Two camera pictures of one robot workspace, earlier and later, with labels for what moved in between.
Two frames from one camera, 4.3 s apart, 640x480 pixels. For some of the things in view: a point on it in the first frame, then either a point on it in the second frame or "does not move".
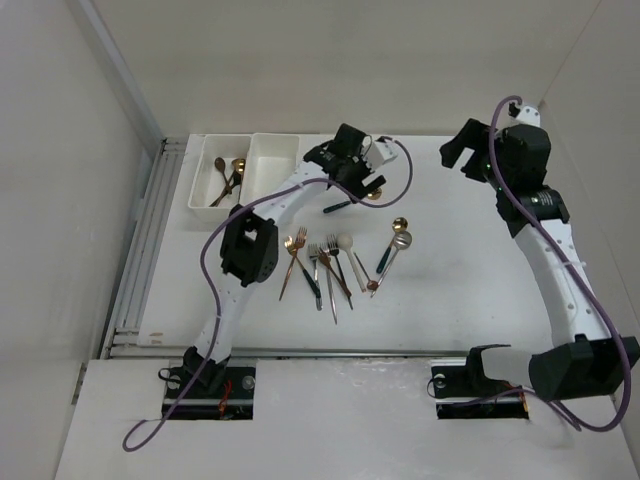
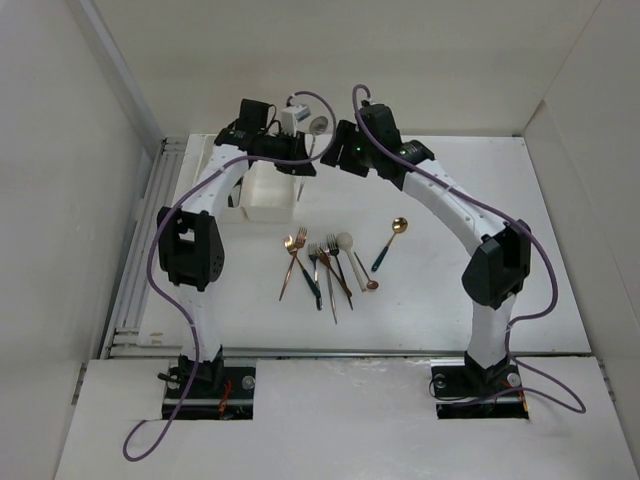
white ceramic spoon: (346, 241) does not move
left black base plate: (235, 403) does not move
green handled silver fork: (313, 253) does not move
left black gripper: (356, 186) → (295, 146)
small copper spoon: (371, 284) does not move
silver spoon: (401, 241) → (317, 125)
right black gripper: (473, 135) → (346, 133)
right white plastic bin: (270, 166) does not move
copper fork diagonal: (325, 257) does not move
